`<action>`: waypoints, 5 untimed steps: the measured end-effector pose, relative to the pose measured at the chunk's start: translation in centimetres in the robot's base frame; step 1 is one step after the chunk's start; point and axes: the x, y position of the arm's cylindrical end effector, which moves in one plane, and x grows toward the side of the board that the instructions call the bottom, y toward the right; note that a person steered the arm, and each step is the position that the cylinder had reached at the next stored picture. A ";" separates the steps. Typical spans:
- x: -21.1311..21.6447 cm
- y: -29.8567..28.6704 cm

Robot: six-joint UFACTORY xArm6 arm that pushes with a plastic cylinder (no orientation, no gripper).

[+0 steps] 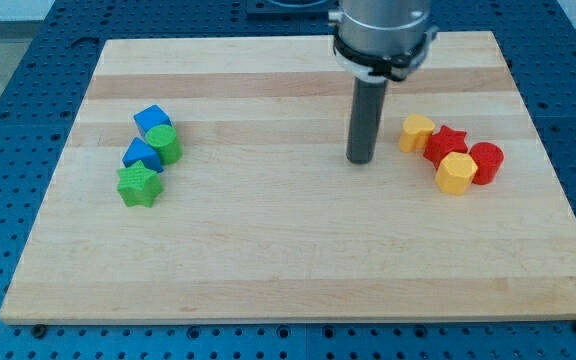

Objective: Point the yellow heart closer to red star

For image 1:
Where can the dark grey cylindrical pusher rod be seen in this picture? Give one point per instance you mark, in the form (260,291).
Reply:
(366,111)

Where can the black white tool flange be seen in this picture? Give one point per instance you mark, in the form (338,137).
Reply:
(378,68)

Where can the yellow heart block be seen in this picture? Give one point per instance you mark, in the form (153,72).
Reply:
(415,133)

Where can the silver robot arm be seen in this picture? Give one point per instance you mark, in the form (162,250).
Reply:
(378,42)

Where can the red star block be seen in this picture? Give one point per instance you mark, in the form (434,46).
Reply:
(442,143)

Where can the green star block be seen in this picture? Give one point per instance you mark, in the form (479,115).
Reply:
(138,185)

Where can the yellow hexagon block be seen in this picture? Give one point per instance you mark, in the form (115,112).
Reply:
(455,173)

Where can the red cylinder block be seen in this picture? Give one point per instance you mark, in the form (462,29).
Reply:
(488,157)

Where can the wooden board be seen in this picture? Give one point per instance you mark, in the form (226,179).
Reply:
(264,220)

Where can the green cylinder block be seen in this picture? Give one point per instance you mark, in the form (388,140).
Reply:
(165,141)

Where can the blue cube block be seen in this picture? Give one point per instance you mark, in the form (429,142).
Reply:
(150,117)

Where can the blue triangle block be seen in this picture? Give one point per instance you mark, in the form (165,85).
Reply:
(138,150)

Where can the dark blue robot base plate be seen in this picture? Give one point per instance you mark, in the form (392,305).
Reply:
(285,9)

